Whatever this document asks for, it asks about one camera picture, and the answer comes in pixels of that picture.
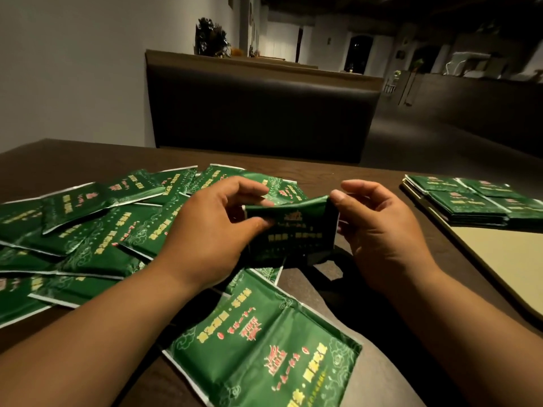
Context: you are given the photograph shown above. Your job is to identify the stack of green packets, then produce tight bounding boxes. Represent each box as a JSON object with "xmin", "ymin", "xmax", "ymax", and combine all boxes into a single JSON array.
[{"xmin": 403, "ymin": 174, "xmax": 543, "ymax": 230}]

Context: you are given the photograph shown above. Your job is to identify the dark decorative plant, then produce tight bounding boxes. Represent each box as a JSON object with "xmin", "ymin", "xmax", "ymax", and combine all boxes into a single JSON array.
[{"xmin": 194, "ymin": 17, "xmax": 232, "ymax": 58}]

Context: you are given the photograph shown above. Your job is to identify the person's left forearm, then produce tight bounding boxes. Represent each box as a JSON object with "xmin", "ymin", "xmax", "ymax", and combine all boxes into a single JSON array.
[{"xmin": 0, "ymin": 257, "xmax": 201, "ymax": 407}]

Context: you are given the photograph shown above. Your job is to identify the beige tray with dark rim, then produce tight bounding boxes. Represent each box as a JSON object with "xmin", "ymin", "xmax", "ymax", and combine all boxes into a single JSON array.
[{"xmin": 400, "ymin": 177, "xmax": 543, "ymax": 323}]

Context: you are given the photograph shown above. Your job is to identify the person's right forearm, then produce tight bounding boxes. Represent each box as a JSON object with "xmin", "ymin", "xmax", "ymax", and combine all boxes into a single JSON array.
[{"xmin": 381, "ymin": 266, "xmax": 543, "ymax": 407}]

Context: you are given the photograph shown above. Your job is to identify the dark brown booth bench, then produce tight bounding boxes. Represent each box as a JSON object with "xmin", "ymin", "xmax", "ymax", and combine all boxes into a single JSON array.
[{"xmin": 145, "ymin": 49, "xmax": 385, "ymax": 164}]

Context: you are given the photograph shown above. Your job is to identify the green printed napkin packet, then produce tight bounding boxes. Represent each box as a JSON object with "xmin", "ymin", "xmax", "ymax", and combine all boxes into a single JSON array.
[{"xmin": 243, "ymin": 196, "xmax": 340, "ymax": 268}]

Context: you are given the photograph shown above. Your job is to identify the dark booth partition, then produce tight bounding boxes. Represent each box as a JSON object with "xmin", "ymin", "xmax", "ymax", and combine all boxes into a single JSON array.
[{"xmin": 398, "ymin": 71, "xmax": 543, "ymax": 161}]

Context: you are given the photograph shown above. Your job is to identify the person's left hand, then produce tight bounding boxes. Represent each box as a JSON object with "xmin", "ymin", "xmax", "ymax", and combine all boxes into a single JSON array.
[{"xmin": 154, "ymin": 176, "xmax": 276, "ymax": 294}]

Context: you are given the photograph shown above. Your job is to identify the person's right hand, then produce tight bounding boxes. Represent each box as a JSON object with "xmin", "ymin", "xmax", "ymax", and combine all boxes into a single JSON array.
[{"xmin": 329, "ymin": 179, "xmax": 442, "ymax": 294}]

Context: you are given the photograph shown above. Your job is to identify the pile of green packets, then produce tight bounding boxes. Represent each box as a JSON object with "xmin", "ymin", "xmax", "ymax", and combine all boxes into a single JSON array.
[{"xmin": 0, "ymin": 164, "xmax": 364, "ymax": 407}]

